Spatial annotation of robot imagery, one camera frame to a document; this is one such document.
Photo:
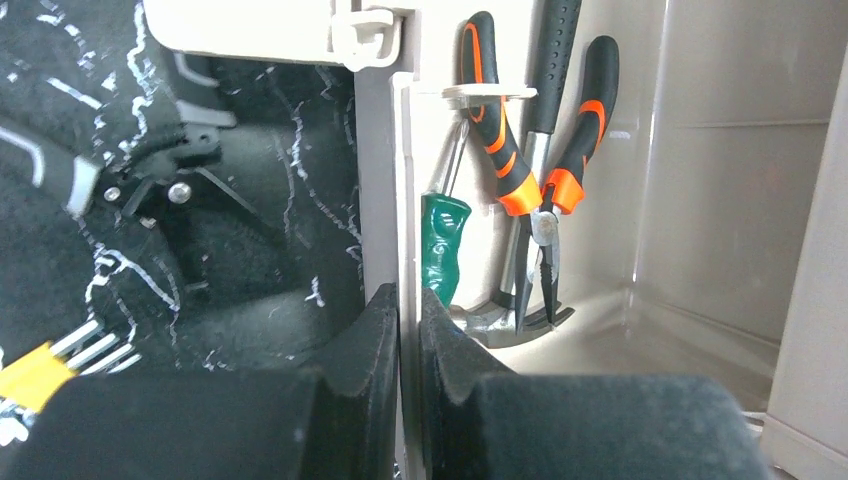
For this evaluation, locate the beige plastic tool box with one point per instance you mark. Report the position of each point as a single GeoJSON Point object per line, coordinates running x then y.
{"type": "Point", "coordinates": [712, 237]}

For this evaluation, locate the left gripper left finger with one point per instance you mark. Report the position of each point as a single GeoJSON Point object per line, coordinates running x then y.
{"type": "Point", "coordinates": [333, 417]}

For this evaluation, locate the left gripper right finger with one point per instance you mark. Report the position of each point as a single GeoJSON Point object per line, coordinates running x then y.
{"type": "Point", "coordinates": [481, 420]}

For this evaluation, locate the red needle nose pliers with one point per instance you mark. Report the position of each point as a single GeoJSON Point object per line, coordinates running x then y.
{"type": "Point", "coordinates": [563, 181]}

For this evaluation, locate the green handle screwdriver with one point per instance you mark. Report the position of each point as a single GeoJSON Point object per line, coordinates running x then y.
{"type": "Point", "coordinates": [443, 218]}

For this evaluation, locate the orange handle pliers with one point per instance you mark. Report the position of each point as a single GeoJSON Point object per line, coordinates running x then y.
{"type": "Point", "coordinates": [168, 170]}

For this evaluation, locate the yellow hex key set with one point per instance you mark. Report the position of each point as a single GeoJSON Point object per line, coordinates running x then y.
{"type": "Point", "coordinates": [29, 382]}

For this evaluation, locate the black marble pattern mat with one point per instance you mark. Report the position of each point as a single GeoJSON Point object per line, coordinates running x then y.
{"type": "Point", "coordinates": [226, 234]}

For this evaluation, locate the black handle hammer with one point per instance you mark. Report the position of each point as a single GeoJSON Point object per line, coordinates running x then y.
{"type": "Point", "coordinates": [534, 245]}

